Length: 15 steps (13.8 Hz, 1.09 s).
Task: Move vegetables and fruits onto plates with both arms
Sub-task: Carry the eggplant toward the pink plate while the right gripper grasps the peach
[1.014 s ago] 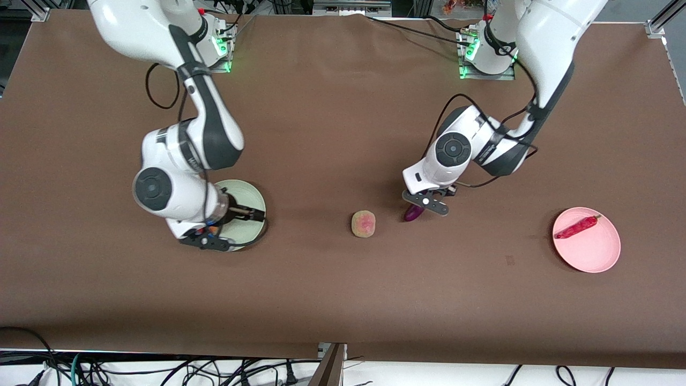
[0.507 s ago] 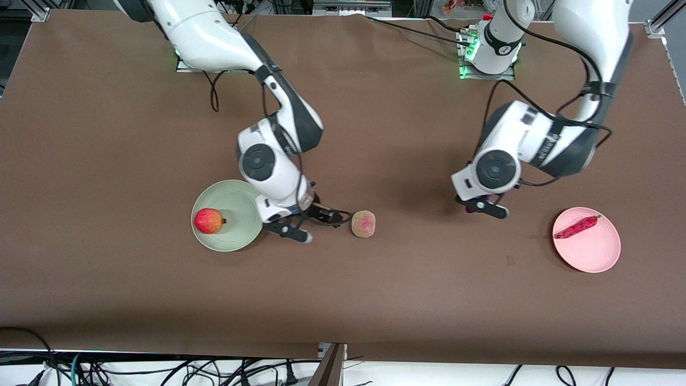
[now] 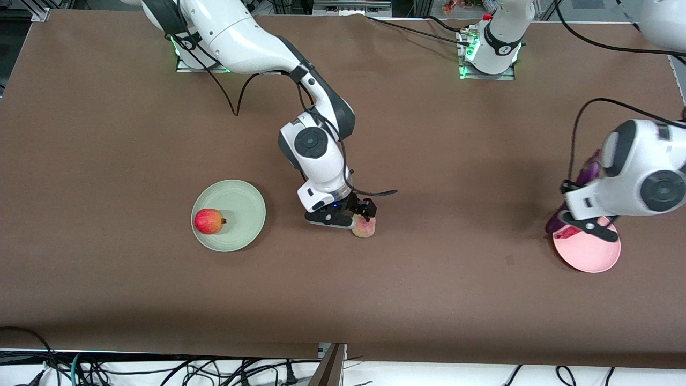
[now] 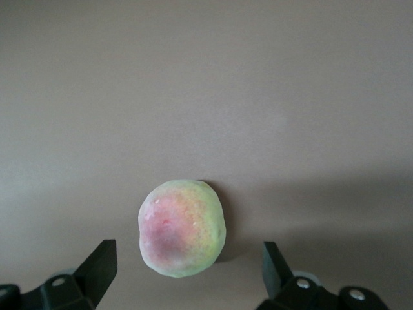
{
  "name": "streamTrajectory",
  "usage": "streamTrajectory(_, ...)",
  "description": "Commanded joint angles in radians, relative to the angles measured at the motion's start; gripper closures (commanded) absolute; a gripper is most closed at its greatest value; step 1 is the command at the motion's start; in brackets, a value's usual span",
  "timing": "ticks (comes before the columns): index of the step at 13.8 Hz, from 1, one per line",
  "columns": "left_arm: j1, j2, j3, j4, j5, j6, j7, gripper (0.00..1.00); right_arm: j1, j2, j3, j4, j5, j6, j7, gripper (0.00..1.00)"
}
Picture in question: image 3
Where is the pale green round plate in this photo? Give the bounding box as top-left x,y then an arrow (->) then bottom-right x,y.
191,179 -> 267,253

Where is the brown table cover sheet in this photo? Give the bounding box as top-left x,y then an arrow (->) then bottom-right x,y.
0,10 -> 686,370

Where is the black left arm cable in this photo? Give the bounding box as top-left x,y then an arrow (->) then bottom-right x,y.
555,0 -> 686,186

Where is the grey metal profile bracket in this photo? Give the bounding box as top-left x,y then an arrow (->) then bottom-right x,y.
308,343 -> 348,386

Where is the black cable to arm base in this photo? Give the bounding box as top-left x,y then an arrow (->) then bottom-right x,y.
423,15 -> 468,35
366,15 -> 473,48

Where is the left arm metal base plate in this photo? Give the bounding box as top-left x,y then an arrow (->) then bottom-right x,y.
456,29 -> 517,81

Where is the black floor cable loop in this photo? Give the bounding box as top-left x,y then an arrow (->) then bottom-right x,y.
0,326 -> 61,386

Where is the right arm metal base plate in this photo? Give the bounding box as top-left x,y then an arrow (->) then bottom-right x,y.
175,36 -> 232,73

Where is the red pomegranate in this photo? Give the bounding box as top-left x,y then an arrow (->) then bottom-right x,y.
194,209 -> 227,235

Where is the purple eggplant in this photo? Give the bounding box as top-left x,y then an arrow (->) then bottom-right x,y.
545,150 -> 605,235

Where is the yellow pink peach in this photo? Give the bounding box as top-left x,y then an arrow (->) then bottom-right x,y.
351,216 -> 376,238

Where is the orange red background clutter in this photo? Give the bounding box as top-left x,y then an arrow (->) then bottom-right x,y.
442,0 -> 486,14

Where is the pink round plate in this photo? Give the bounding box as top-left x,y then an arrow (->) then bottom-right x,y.
553,216 -> 622,273

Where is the grey aluminium frame rail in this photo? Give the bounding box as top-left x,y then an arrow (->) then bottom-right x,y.
312,0 -> 392,17

